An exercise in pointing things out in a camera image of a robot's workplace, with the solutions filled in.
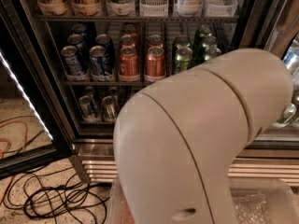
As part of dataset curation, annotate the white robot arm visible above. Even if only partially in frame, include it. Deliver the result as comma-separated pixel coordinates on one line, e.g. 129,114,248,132
113,49,292,224

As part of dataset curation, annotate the front middle redbull can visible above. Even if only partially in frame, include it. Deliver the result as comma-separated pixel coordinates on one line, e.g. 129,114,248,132
103,96,118,121

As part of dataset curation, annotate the redbull can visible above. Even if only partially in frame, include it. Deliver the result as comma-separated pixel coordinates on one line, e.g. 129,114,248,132
78,96,97,121
103,96,118,121

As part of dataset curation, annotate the front right orange can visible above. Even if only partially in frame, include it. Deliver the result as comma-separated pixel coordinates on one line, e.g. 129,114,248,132
146,46,164,77

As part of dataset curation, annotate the orange can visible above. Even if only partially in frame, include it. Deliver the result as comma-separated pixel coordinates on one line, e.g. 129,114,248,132
146,46,164,77
120,46,139,77

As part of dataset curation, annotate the front left orange can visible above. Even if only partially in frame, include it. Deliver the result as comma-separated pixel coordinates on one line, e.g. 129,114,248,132
120,46,139,77

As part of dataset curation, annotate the front left green can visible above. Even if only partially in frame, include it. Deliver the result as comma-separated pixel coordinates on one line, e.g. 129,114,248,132
172,47,192,75

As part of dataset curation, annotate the green can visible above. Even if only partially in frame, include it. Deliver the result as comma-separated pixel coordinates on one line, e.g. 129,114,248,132
203,47,221,62
172,47,192,75

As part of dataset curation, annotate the front left redbull can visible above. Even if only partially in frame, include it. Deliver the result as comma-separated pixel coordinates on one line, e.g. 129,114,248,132
78,96,97,121

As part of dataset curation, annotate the blue can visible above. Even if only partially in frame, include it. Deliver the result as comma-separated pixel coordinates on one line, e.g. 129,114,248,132
89,45,112,77
61,46,86,77

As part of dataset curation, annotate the front right green can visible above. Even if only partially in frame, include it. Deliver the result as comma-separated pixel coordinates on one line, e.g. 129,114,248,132
203,47,221,62

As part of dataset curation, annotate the front left blue can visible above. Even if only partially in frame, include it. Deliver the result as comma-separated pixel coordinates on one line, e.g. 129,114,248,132
61,46,86,77

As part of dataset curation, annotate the open fridge door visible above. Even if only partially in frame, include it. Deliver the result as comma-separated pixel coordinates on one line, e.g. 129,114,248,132
0,0,72,179

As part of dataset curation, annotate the steel fridge base grille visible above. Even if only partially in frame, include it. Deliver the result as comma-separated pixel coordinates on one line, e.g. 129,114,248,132
78,144,299,188

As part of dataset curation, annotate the closed glass fridge door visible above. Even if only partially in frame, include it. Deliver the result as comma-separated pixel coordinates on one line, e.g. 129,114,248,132
231,0,299,159

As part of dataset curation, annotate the left clear plastic bin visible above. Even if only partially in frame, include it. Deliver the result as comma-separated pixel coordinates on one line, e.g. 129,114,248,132
105,178,135,224

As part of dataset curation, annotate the clear plastic bin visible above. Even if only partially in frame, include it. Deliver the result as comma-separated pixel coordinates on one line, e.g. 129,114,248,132
105,178,135,224
230,178,299,224

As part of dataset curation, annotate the right clear plastic bin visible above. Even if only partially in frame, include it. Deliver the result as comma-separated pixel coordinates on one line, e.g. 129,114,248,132
230,178,299,224

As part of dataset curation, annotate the orange cable on floor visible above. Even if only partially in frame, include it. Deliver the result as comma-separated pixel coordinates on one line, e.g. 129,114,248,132
0,119,30,203

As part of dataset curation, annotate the black cable on floor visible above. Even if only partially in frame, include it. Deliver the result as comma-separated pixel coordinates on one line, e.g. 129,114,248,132
3,159,111,224

